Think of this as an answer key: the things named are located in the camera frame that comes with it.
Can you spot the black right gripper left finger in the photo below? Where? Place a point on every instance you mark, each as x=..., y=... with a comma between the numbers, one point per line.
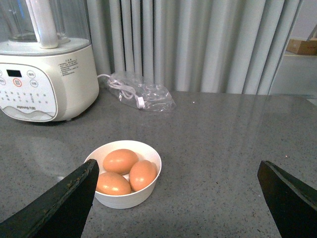
x=61, y=212

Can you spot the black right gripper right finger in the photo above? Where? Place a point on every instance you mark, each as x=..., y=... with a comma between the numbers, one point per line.
x=292, y=203

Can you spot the brown egg bowl front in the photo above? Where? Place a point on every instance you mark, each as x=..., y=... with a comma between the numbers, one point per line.
x=113, y=184

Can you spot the brown egg bowl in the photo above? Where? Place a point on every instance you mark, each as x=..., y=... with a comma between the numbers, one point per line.
x=120, y=161
x=113, y=184
x=142, y=174

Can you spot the brown egg bowl left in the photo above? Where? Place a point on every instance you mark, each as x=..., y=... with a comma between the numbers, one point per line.
x=120, y=161

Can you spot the brown egg bowl right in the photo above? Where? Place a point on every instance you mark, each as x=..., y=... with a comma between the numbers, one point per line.
x=142, y=174

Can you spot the brown cardboard box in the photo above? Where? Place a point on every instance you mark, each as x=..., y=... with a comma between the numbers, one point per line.
x=301, y=47

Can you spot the white round bowl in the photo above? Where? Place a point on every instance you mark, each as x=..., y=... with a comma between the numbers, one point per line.
x=144, y=151

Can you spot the white soy milk maker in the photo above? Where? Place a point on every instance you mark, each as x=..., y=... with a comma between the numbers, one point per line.
x=47, y=67

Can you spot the clear plastic bag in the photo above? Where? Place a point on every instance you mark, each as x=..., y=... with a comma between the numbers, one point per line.
x=137, y=91

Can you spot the grey pleated curtain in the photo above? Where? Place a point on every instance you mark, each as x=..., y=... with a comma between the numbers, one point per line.
x=221, y=46

